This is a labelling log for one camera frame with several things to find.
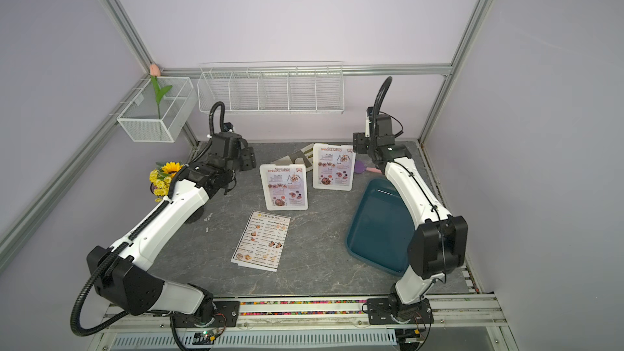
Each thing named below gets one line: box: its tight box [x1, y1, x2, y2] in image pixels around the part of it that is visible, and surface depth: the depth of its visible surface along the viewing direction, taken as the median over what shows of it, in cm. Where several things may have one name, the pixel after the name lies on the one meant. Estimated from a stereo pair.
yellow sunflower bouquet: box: [148, 160, 184, 203], surface depth 78 cm
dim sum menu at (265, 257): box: [230, 245, 284, 273], surface depth 87 cm
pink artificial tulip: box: [149, 63, 174, 120], surface depth 92 cm
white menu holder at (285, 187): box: [259, 164, 308, 212], surface depth 91 cm
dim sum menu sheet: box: [233, 211, 292, 269], surface depth 91 cm
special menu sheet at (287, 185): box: [266, 166, 305, 207], surface depth 91 cm
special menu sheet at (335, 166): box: [317, 147, 353, 187], surface depth 98 cm
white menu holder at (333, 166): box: [312, 143, 357, 191], surface depth 98 cm
